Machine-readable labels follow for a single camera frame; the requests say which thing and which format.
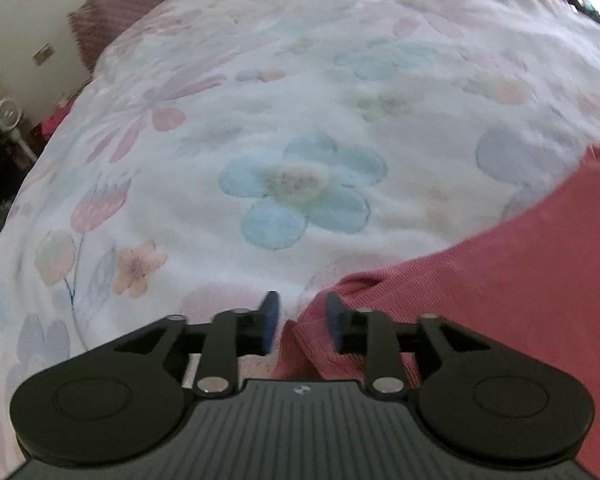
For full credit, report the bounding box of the pink turtleneck sweater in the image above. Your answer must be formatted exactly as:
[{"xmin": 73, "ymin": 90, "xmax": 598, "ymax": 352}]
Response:
[{"xmin": 270, "ymin": 145, "xmax": 600, "ymax": 480}]

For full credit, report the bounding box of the floral bed quilt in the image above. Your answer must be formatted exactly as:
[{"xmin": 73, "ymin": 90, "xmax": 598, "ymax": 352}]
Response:
[{"xmin": 0, "ymin": 0, "xmax": 600, "ymax": 479}]

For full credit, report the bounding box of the pink cloth beside bed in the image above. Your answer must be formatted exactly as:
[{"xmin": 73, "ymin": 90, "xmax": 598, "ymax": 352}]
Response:
[{"xmin": 40, "ymin": 101, "xmax": 73, "ymax": 142}]

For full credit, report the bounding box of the white standing fan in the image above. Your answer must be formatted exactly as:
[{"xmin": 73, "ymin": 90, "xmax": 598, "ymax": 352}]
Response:
[{"xmin": 0, "ymin": 98, "xmax": 38, "ymax": 164}]

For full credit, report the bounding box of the brass wall socket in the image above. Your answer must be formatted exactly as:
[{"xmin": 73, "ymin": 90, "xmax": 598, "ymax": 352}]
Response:
[{"xmin": 33, "ymin": 44, "xmax": 55, "ymax": 66}]

